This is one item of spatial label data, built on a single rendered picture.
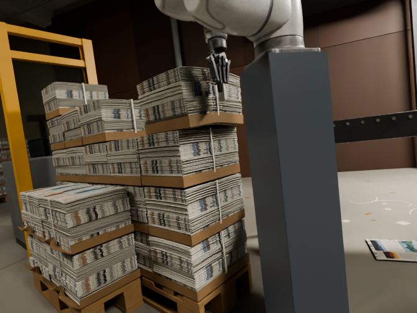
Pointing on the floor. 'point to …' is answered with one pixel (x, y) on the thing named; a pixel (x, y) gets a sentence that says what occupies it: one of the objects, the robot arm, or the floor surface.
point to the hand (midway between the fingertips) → (222, 92)
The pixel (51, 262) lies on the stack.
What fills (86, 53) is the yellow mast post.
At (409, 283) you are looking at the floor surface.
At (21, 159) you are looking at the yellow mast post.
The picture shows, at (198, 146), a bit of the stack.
